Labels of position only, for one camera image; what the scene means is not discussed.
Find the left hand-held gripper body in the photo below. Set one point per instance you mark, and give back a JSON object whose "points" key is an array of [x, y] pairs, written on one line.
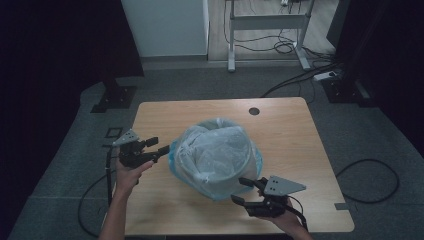
{"points": [[133, 156]]}

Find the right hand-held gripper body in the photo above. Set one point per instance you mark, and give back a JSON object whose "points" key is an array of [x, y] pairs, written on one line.
{"points": [[283, 186]]}

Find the translucent white blue trash bag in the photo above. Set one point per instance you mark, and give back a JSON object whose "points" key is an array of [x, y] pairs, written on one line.
{"points": [[213, 156]]}

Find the person's left hand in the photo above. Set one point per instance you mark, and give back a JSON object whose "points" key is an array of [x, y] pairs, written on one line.
{"points": [[128, 178]]}

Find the person's right hand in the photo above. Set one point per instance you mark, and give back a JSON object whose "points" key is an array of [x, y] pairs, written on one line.
{"points": [[288, 222]]}

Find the black floor outlet box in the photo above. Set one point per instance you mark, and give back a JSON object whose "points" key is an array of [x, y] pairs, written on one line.
{"points": [[113, 132]]}

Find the black stand base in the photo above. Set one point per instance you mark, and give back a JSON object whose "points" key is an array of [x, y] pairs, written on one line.
{"points": [[345, 91], [115, 98]]}

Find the grey tape strip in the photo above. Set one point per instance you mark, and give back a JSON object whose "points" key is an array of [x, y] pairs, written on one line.
{"points": [[342, 206]]}

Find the white cabinet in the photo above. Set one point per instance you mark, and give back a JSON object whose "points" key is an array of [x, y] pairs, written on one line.
{"points": [[166, 26]]}

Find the white power strip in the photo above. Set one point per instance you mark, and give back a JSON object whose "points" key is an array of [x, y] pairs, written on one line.
{"points": [[325, 76]]}

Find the dark curtain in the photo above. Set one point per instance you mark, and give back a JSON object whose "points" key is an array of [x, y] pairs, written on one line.
{"points": [[50, 50], [393, 50]]}

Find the white metal desk frame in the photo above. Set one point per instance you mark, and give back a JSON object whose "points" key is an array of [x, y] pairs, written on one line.
{"points": [[266, 22]]}

